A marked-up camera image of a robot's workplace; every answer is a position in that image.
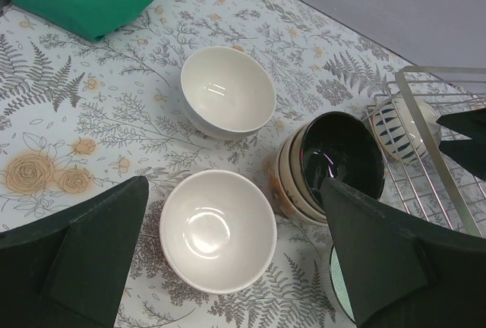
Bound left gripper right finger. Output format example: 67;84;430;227
320;178;485;327

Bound pale green ribbed bowl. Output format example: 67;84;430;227
329;246;355;323

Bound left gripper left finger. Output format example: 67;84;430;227
1;176;149;327

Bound white bowl with dark stripes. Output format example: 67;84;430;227
371;96;429;165

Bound beige plain bowl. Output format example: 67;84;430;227
159;169;277;295

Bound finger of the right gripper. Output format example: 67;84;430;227
437;108;486;140
439;136;486;181

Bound olive bowl with drawing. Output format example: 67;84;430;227
299;112;385;211

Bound beige bowl with gold pattern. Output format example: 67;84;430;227
262;127;327;226

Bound floral table mat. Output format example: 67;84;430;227
1;0;407;327

